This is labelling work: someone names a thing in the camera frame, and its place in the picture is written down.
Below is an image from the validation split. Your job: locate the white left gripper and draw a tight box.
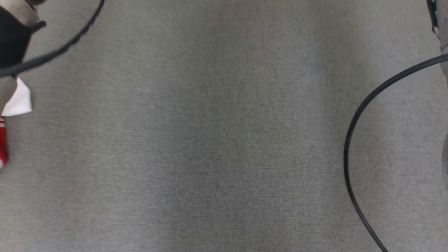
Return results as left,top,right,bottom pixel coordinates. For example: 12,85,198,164
0,76,18,115

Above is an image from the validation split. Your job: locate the red white basketball jersey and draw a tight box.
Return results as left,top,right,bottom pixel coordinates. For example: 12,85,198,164
0,78,33,171

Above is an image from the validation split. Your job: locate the grey fabric sofa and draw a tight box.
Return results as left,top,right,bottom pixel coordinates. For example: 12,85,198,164
0,0,448,252

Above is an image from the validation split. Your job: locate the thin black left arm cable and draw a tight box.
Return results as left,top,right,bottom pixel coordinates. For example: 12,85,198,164
0,0,105,77

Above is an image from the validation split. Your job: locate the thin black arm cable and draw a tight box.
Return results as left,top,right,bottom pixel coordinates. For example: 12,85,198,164
343,54,448,252
0,0,105,77

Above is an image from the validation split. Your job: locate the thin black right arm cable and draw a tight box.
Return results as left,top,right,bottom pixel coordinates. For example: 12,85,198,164
343,54,448,252

